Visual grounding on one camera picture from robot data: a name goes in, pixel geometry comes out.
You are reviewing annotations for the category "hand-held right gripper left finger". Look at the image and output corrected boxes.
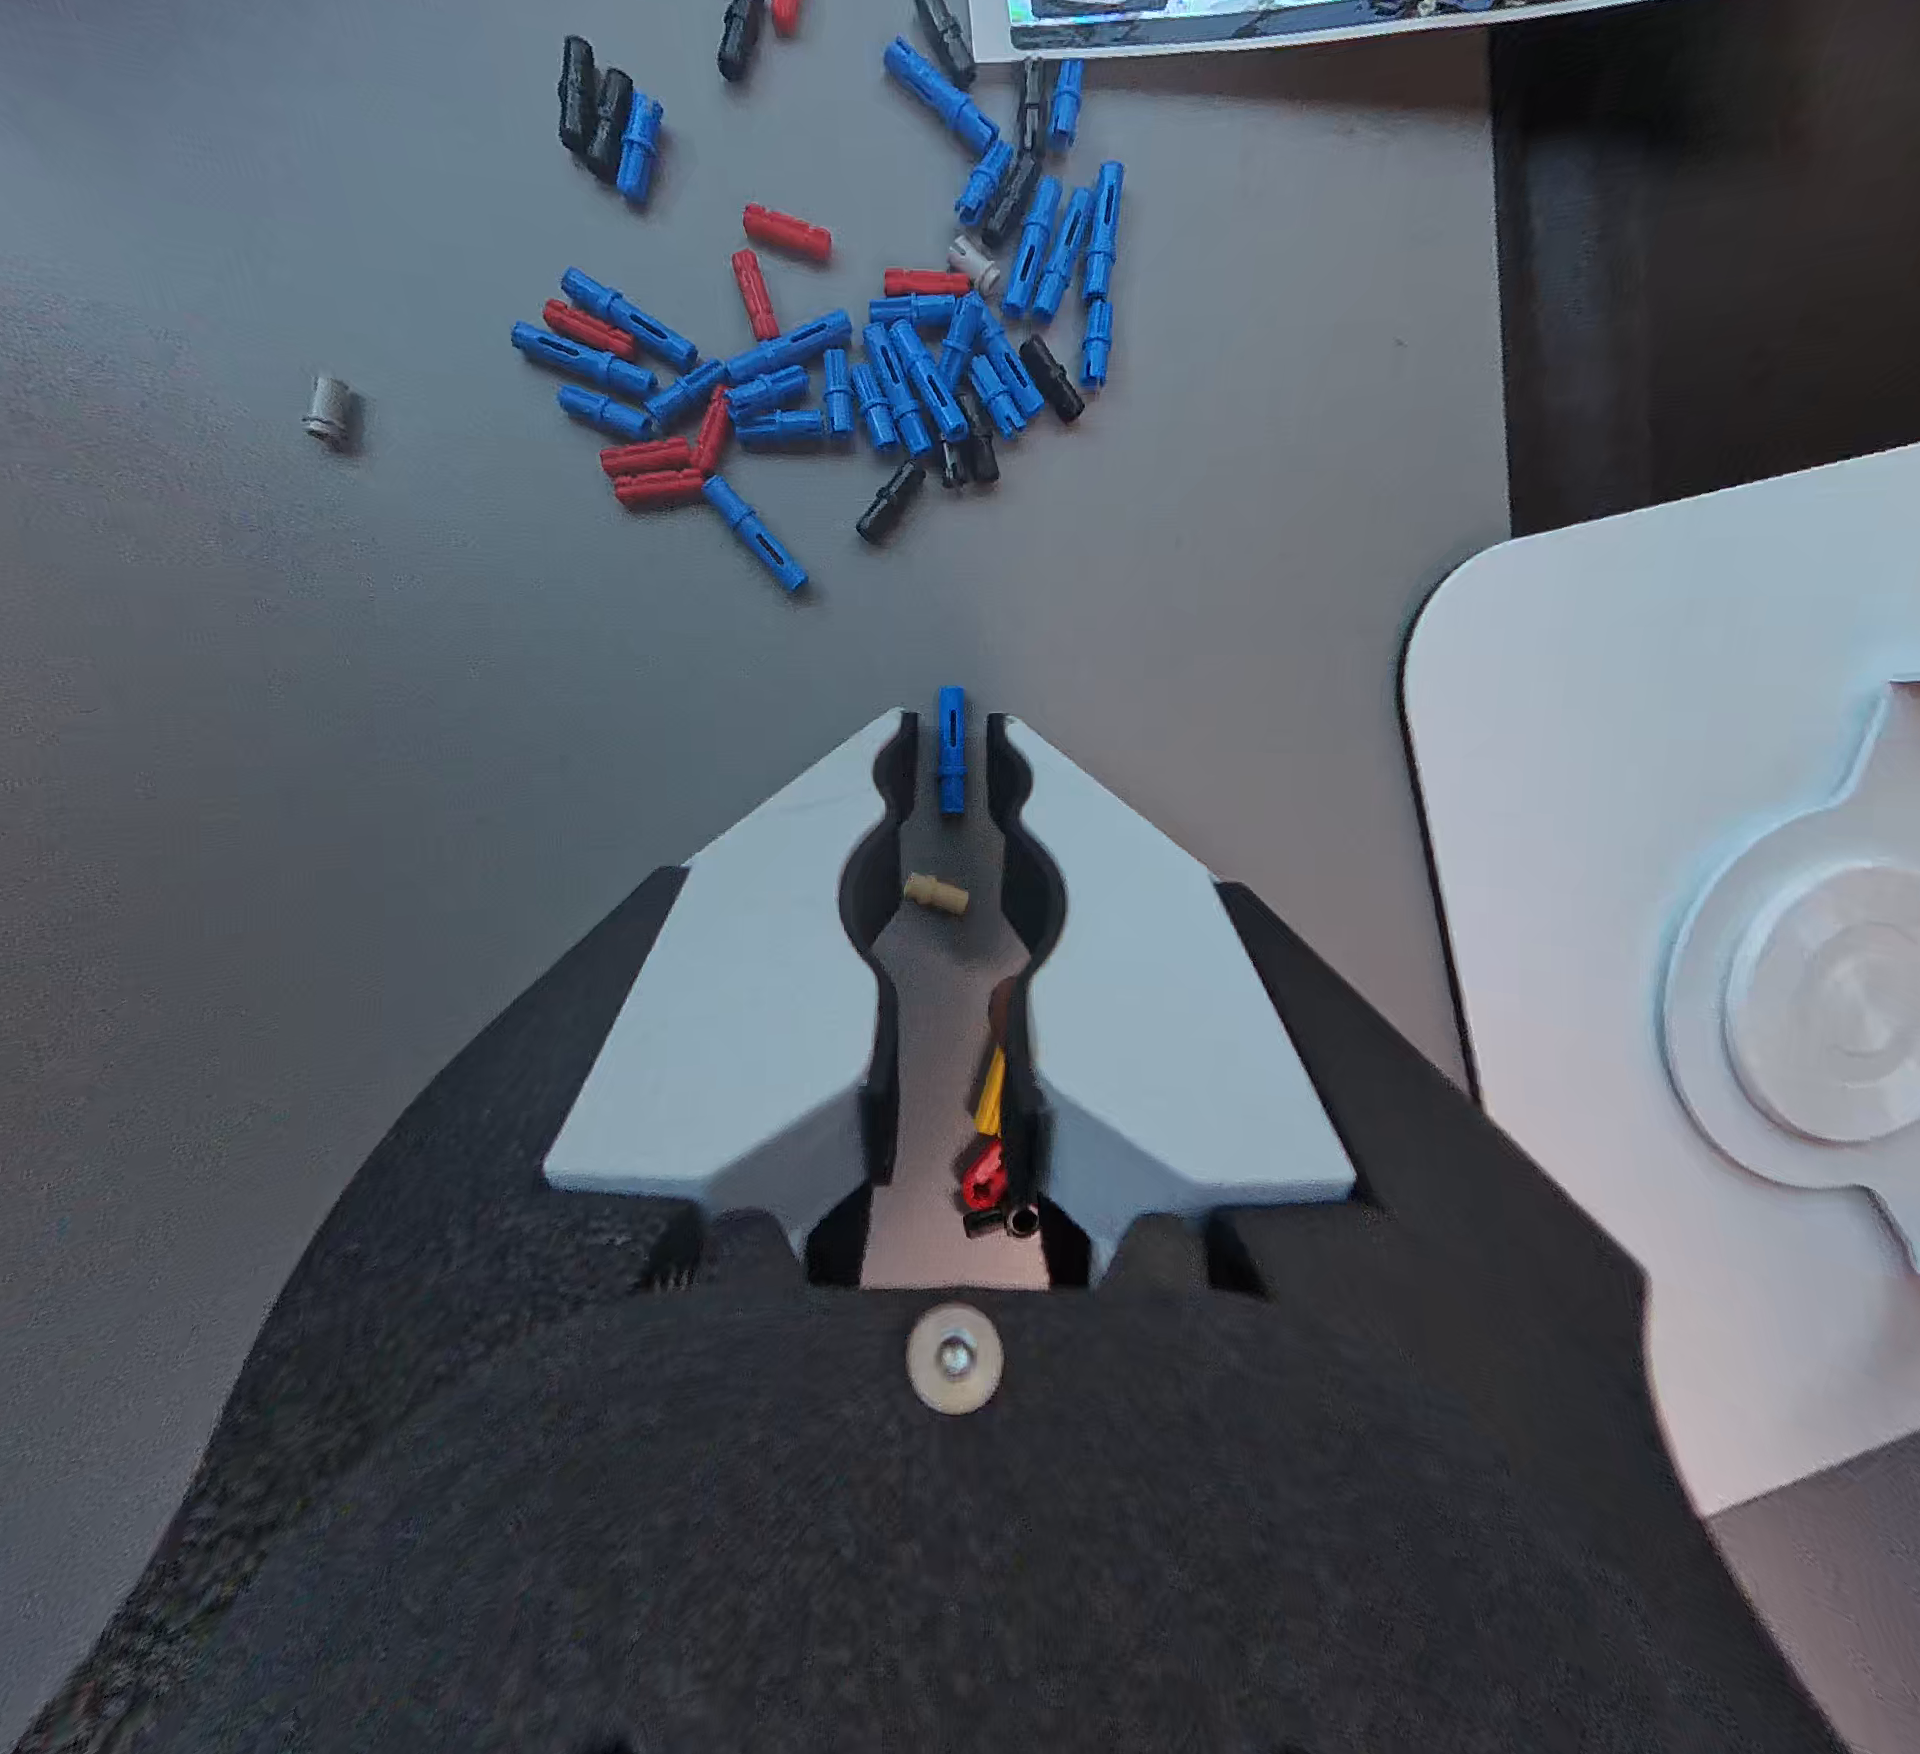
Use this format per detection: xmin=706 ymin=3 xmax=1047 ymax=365
xmin=542 ymin=707 xmax=920 ymax=1286

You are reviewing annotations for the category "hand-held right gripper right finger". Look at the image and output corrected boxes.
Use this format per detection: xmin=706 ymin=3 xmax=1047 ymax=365
xmin=983 ymin=714 xmax=1359 ymax=1286

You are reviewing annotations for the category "pile of blue pins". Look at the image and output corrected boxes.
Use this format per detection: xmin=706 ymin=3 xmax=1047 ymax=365
xmin=511 ymin=0 xmax=1127 ymax=596

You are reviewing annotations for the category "pile of mixed bricks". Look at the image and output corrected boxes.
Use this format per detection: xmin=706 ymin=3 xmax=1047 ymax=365
xmin=960 ymin=981 xmax=1047 ymax=1243

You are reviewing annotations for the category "silver monitor stand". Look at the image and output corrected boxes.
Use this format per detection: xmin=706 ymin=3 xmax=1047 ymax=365
xmin=1401 ymin=442 xmax=1920 ymax=1519

